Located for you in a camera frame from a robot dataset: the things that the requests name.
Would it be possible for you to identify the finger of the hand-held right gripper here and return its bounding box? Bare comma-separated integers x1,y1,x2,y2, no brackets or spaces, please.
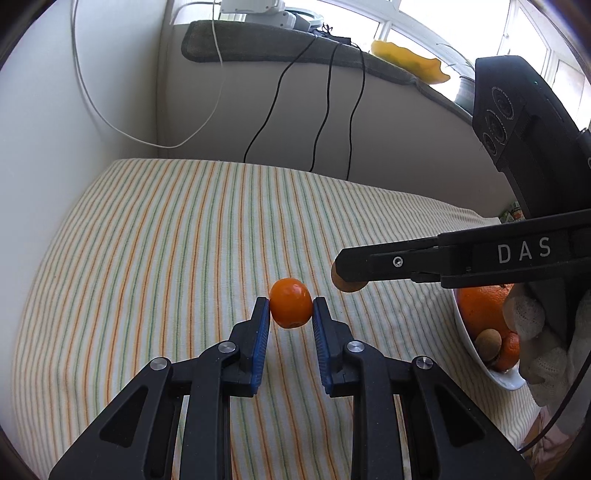
335,236,443,283

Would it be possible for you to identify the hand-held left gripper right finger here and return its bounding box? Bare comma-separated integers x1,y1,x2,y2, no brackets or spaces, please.
311,296,536,480

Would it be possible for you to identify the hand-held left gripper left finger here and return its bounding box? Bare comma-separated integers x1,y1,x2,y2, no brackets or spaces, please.
48,296,271,480

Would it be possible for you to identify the brown kiwi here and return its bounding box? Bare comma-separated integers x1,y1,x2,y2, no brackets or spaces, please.
331,261,365,293
475,329,502,363

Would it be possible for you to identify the small tangerine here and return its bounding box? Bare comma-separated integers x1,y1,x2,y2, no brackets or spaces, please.
496,331,522,372
269,278,312,329

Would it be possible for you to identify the large orange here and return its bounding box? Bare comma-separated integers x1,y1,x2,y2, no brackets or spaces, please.
457,285,515,340

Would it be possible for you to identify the white bowl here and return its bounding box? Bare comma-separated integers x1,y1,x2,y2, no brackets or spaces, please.
451,286,527,391

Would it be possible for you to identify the person's right hand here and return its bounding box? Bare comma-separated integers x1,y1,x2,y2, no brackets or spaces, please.
502,282,590,409

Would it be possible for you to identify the plant pot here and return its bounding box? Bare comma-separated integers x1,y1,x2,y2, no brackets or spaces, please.
455,74,476,112

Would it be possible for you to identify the striped cloth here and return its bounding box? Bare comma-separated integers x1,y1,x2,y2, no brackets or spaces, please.
11,158,541,480

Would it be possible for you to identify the yellow dish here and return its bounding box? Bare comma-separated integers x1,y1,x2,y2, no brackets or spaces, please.
370,40,451,85

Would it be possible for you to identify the pink cloth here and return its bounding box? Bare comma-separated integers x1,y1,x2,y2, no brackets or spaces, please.
524,411,561,467

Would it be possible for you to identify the white electronic device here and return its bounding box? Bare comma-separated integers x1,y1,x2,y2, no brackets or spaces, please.
221,0,296,29

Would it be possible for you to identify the white appliance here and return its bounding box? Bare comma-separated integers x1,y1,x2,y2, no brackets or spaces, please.
0,0,185,333

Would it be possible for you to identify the black cable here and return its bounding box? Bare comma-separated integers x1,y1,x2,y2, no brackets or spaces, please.
345,44,368,181
311,41,342,172
243,34,319,163

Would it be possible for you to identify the white cable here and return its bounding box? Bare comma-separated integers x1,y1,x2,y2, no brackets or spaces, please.
69,0,228,149

